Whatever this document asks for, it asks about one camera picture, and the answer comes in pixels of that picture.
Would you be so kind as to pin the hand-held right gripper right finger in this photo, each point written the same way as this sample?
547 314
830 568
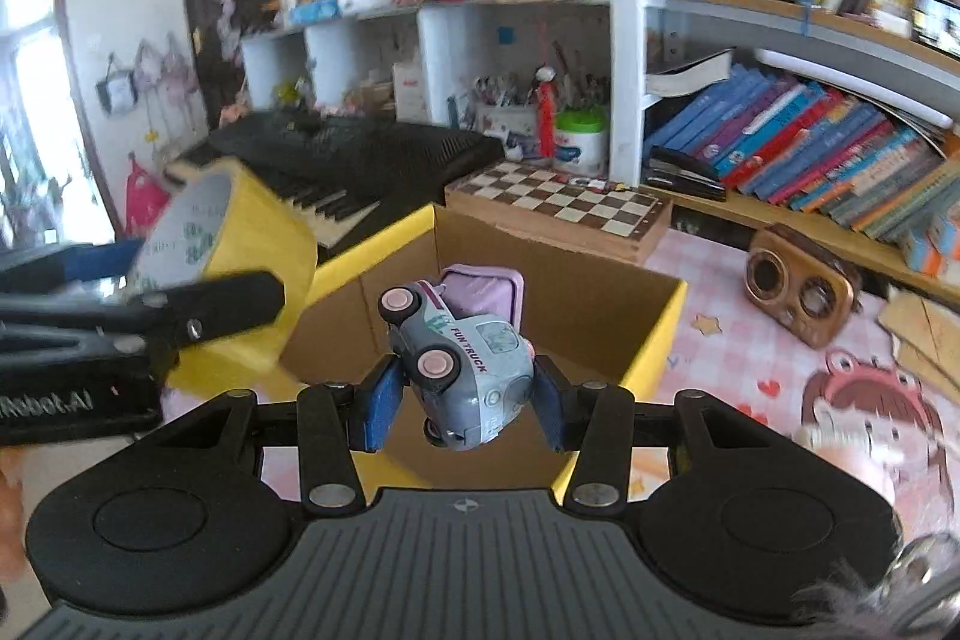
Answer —
551 411

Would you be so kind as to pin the grey furry item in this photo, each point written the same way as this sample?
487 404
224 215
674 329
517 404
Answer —
862 602

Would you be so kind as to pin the black stapler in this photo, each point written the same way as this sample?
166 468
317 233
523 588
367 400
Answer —
686 171

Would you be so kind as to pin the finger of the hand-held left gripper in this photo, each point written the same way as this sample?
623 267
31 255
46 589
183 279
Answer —
225 304
105 263

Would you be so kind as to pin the green lid jar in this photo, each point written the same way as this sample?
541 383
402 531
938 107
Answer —
581 145

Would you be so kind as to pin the yellow cardboard box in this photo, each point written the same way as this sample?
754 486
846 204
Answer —
660 340

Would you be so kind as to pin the yellow tape roll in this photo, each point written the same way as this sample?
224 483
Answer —
262 220

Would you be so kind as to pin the blue tissue pack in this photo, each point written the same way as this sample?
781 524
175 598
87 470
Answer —
315 12

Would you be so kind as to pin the white bookshelf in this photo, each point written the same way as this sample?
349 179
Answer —
626 25

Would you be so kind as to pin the window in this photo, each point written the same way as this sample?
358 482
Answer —
37 85

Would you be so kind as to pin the white box red label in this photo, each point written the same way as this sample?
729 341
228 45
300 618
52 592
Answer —
411 93

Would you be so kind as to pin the brown retro radio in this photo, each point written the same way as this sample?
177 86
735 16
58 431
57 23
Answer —
802 287

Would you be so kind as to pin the desktop with pink checked cloth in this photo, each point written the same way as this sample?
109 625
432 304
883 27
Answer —
720 325

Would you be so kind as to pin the brown paper envelopes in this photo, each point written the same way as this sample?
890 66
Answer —
922 340

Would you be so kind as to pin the grey toy car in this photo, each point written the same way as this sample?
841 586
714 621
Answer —
457 355

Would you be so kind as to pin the black piano keyboard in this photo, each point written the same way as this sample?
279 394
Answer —
337 153

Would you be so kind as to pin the wooden chessboard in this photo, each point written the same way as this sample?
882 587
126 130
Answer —
570 209

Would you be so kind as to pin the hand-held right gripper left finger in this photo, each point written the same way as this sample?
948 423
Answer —
382 404

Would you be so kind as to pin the white pen holder with pens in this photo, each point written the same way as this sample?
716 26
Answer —
506 115

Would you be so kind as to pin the smartphone with lit screen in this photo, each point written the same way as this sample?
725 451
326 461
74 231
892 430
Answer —
937 25

